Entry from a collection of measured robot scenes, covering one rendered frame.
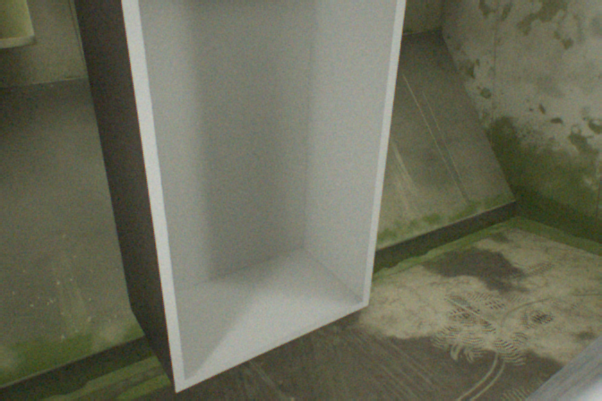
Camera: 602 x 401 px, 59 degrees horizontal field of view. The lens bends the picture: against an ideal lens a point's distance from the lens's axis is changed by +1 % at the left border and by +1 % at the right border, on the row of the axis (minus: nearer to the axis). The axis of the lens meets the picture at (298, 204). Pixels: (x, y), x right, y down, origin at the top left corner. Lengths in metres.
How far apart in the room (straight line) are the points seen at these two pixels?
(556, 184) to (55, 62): 2.45
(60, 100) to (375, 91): 1.49
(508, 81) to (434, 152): 0.54
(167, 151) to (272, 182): 0.36
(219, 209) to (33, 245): 0.90
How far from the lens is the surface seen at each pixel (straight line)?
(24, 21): 2.15
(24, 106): 2.42
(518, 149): 3.14
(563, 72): 2.92
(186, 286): 1.65
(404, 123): 2.93
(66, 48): 2.46
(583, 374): 0.28
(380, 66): 1.30
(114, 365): 2.21
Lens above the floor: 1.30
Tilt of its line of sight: 21 degrees down
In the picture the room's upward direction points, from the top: 5 degrees counter-clockwise
